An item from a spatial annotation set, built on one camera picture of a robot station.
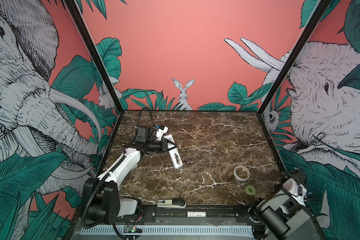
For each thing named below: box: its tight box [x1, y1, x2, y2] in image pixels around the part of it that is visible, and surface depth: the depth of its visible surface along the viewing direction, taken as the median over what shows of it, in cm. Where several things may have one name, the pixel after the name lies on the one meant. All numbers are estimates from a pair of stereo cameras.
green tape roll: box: [246, 185, 256, 196], surface depth 83 cm
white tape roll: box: [233, 165, 251, 182], surface depth 90 cm
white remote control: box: [163, 134, 184, 169], surface depth 78 cm
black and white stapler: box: [157, 198, 187, 209], surface depth 76 cm
